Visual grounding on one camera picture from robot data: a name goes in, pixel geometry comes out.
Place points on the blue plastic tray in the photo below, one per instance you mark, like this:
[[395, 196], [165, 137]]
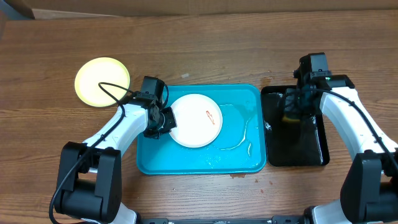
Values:
[[239, 148]]

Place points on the green yellow sponge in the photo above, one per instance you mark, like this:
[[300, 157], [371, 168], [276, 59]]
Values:
[[291, 118]]

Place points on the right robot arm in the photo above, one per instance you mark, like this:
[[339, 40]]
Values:
[[369, 192]]

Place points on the pink rimmed white plate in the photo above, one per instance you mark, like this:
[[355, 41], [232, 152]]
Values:
[[199, 120]]

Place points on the black plastic tray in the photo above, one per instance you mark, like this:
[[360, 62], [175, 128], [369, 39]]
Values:
[[289, 143]]

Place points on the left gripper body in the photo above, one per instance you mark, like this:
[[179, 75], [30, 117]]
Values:
[[166, 121]]

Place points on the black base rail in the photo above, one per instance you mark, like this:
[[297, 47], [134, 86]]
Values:
[[276, 219]]

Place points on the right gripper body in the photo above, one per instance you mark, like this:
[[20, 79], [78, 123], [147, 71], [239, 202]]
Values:
[[306, 108]]

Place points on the green rimmed plate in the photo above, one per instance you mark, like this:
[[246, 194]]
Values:
[[103, 69]]

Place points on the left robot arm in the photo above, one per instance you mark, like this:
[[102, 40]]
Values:
[[89, 183]]

